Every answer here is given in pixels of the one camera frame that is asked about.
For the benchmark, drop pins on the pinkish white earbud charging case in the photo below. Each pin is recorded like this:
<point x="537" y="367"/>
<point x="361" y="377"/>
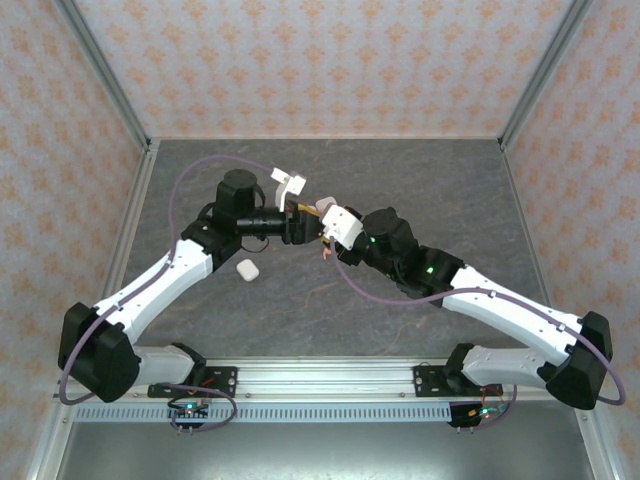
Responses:
<point x="325" y="202"/>

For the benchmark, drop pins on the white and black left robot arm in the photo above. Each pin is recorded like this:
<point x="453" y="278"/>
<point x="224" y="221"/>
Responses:
<point x="165" y="280"/>

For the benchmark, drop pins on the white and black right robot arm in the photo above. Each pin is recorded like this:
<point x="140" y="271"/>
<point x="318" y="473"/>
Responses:
<point x="500" y="310"/>

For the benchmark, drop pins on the aluminium table edge extrusion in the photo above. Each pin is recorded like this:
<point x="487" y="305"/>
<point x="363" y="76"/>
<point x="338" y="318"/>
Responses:
<point x="534" y="250"/>
<point x="120" y="250"/>

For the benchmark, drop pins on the small circuit board with LEDs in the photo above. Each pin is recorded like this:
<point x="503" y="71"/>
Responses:
<point x="189" y="411"/>
<point x="465" y="415"/>

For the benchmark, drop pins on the grey metal plate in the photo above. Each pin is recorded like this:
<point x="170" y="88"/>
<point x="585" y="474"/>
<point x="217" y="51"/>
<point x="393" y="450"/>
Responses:
<point x="325" y="455"/>

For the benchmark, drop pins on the long aluminium mounting rail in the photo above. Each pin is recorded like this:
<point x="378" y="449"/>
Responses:
<point x="325" y="380"/>

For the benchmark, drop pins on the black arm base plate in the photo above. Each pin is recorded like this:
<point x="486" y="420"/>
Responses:
<point x="225" y="382"/>
<point x="430" y="382"/>

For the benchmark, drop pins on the aluminium frame post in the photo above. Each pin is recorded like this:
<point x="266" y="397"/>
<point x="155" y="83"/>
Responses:
<point x="47" y="450"/>
<point x="598" y="450"/>
<point x="108" y="75"/>
<point x="541" y="75"/>

